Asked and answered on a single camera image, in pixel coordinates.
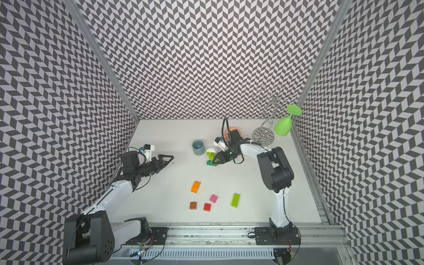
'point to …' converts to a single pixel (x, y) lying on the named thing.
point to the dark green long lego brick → (210, 163)
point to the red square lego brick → (207, 207)
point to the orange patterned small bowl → (227, 132)
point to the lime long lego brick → (235, 200)
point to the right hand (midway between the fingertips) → (216, 163)
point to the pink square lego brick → (213, 199)
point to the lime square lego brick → (211, 154)
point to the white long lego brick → (211, 150)
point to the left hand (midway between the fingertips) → (170, 161)
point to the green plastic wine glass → (282, 127)
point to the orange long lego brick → (195, 186)
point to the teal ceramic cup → (198, 147)
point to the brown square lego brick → (193, 205)
